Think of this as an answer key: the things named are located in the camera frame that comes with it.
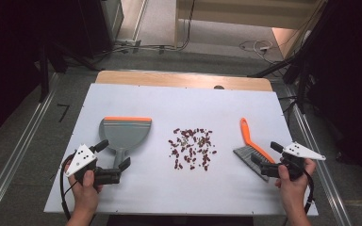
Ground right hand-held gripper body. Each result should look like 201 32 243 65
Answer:
259 141 326 182

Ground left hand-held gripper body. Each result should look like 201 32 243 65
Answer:
64 143 123 186

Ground grey brush with orange handle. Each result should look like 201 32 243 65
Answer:
233 117 276 183

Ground grey dustpan with orange edge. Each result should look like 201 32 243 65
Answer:
98 116 153 170

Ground heap of red beans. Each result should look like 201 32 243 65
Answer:
168 127 218 172

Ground person's left hand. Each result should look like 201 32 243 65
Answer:
64 159 104 218

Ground person's right hand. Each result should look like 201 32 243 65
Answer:
274 158 317 218

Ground white board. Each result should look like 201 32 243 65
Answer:
43 83 319 217

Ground black tripod legs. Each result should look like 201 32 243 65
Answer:
247 53 310 115

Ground black curtain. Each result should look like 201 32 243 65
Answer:
291 0 362 191
0 0 114 148

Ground wooden table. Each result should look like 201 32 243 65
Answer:
94 70 273 92

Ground beige wooden furniture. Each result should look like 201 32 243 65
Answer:
173 0 328 60

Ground metal floor rail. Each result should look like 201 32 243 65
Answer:
282 84 354 226
0 73 60 226

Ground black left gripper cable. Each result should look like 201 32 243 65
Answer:
59 153 77 221

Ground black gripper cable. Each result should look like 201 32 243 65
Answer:
303 170 316 215
59 153 77 221

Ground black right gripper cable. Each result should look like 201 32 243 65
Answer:
303 170 316 215

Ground white floor cable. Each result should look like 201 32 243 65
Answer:
239 39 275 64

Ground black floor cables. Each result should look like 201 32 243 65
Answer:
90 0 197 64

